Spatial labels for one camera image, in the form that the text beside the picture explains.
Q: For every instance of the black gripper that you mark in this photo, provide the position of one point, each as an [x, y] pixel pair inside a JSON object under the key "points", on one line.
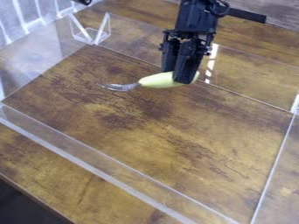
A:
{"points": [[195, 26]]}

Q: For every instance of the green handled metal spoon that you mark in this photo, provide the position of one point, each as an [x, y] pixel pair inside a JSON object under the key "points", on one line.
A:
{"points": [[159, 80]]}

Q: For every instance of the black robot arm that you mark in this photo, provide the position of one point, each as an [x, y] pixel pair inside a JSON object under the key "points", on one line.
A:
{"points": [[187, 41]]}

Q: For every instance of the black bar in background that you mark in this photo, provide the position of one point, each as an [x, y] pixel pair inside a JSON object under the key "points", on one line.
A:
{"points": [[251, 16]]}

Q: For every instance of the clear acrylic corner bracket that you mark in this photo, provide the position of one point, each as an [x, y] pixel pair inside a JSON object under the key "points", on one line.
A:
{"points": [[89, 35]]}

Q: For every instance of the clear acrylic enclosure wall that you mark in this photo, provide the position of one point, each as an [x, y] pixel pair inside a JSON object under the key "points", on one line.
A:
{"points": [[191, 148]]}

